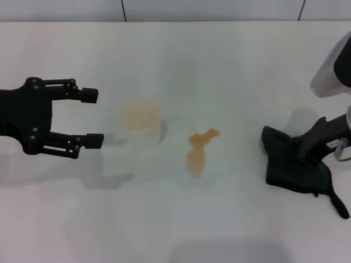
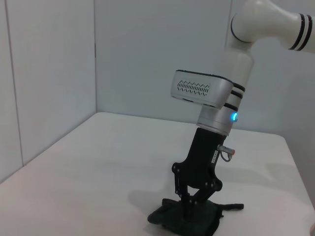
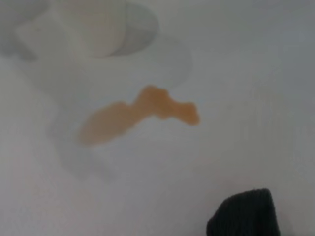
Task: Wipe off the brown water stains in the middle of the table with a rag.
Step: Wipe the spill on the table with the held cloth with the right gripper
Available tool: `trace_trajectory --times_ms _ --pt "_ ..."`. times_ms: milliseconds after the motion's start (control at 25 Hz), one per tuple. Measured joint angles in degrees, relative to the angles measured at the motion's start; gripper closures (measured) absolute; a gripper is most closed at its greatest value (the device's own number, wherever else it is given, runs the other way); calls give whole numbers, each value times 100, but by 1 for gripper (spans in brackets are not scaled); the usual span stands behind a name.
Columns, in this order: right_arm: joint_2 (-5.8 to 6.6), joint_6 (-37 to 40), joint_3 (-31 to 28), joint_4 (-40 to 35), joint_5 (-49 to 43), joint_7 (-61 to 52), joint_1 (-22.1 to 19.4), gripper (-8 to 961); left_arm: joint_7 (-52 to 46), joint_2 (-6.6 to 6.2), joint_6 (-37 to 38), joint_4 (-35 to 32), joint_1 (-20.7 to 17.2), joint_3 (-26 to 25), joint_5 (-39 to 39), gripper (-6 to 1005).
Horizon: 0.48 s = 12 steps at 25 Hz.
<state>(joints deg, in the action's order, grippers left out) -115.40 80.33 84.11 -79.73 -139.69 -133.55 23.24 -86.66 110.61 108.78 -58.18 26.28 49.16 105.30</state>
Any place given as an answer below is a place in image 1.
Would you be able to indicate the brown water stain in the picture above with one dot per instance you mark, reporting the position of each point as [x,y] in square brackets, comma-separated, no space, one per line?
[196,161]

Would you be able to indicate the white paper cup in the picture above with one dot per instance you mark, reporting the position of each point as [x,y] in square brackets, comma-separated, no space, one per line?
[141,117]

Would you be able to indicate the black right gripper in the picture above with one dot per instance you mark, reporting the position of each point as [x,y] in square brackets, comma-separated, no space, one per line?
[326,134]

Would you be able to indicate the dark blue rag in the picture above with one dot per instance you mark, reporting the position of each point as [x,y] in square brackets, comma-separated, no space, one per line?
[285,164]

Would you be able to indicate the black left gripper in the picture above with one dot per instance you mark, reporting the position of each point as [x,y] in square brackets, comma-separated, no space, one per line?
[24,115]

